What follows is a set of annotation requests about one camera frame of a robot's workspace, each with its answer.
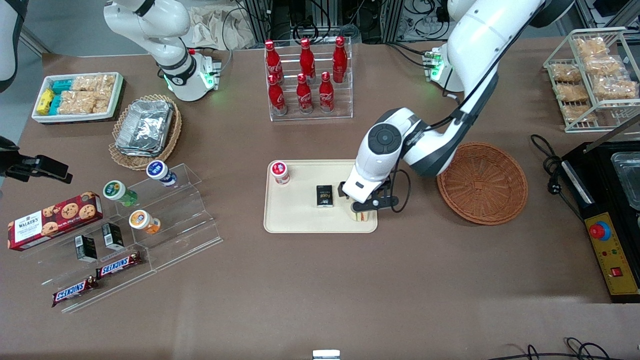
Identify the black power cable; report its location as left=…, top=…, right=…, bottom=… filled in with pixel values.
left=530, top=134, right=586, bottom=222

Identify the white wire rack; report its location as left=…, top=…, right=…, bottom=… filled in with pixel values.
left=543, top=27, right=640, bottom=133

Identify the green-lid drink bottle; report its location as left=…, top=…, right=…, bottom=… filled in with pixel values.
left=103, top=180, right=138, bottom=208

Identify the stack of foil trays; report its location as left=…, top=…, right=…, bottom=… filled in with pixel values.
left=115, top=100, right=174, bottom=157

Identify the red cola bottle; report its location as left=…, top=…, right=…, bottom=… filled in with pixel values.
left=318, top=71, right=335, bottom=114
left=332, top=36, right=349, bottom=84
left=264, top=40, right=284, bottom=84
left=296, top=73, right=314, bottom=115
left=299, top=38, right=317, bottom=81
left=268, top=74, right=288, bottom=116

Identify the orange-lid drink bottle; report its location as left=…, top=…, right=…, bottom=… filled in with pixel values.
left=129, top=210, right=162, bottom=236

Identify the grey metal bar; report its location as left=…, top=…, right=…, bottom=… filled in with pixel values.
left=582, top=114, right=640, bottom=154

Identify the red Walkers cookie box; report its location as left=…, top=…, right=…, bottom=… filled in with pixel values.
left=7, top=191, right=104, bottom=252

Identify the clear acrylic step display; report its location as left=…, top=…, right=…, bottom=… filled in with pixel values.
left=22, top=163, right=223, bottom=315

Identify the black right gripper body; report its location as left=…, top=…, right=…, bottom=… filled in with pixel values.
left=0, top=135, right=42, bottom=184

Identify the black appliance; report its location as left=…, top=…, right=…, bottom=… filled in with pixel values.
left=560, top=141, right=640, bottom=304

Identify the cream plastic tray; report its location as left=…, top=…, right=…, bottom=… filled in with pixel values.
left=263, top=159, right=378, bottom=234

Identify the red-lid yogurt bottle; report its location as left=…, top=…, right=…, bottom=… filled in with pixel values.
left=270, top=160, right=291, bottom=186

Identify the clear acrylic bottle rack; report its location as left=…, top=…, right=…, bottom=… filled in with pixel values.
left=264, top=36, right=354, bottom=122

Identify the clear plastic container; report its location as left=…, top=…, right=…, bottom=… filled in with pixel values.
left=610, top=151, right=640, bottom=211

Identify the blue-lid drink bottle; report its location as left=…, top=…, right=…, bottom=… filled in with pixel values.
left=146, top=160, right=178, bottom=188

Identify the Snickers chocolate bar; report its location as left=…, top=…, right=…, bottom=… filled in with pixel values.
left=51, top=277, right=99, bottom=308
left=95, top=251, right=143, bottom=279

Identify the yellow emergency stop panel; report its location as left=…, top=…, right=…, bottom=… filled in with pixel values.
left=584, top=212, right=640, bottom=297

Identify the rice cracker pack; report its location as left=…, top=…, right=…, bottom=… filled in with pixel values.
left=592, top=77, right=639, bottom=100
left=71, top=74, right=116, bottom=92
left=582, top=55, right=624, bottom=79
left=574, top=37, right=610, bottom=57
left=93, top=88, right=114, bottom=114
left=58, top=90, right=97, bottom=115
left=550, top=63, right=584, bottom=84
left=562, top=104, right=599, bottom=124
left=555, top=83, right=590, bottom=104

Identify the white rectangular snack tray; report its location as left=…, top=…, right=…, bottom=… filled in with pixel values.
left=31, top=72, right=125, bottom=124

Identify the beige cloth bag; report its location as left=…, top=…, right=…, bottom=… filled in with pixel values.
left=187, top=6, right=256, bottom=50

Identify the round brown wicker basket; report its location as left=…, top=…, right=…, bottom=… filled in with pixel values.
left=436, top=142, right=529, bottom=226

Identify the yellow snack packet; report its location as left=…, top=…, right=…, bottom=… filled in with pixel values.
left=36, top=89, right=56, bottom=116

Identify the oval tan wicker basket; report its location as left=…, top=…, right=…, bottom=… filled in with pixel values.
left=108, top=94, right=183, bottom=171

